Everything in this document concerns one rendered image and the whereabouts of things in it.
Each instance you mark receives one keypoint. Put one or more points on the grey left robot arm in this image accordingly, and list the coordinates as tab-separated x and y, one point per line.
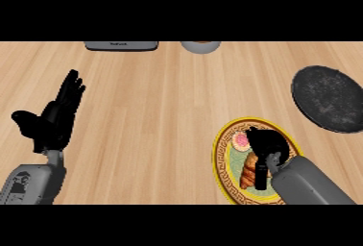
30	184

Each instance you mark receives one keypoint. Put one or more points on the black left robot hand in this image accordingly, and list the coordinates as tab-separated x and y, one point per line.
59	115

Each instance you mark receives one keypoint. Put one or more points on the grey flat appliance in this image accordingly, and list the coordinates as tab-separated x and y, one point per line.
121	46

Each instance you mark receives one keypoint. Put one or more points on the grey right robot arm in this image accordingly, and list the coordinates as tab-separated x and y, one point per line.
307	184

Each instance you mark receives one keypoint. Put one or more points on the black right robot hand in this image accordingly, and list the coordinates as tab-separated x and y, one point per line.
267	144

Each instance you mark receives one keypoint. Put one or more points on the yellow rimmed patterned plate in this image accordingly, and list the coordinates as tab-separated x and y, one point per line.
226	160

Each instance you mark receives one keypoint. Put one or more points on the grey round cup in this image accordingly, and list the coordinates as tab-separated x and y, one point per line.
199	47

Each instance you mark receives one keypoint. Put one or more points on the golden brown croissant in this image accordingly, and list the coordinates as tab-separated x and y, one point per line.
248	173

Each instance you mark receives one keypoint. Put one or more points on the dark grey pan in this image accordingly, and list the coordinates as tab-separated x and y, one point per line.
331	99

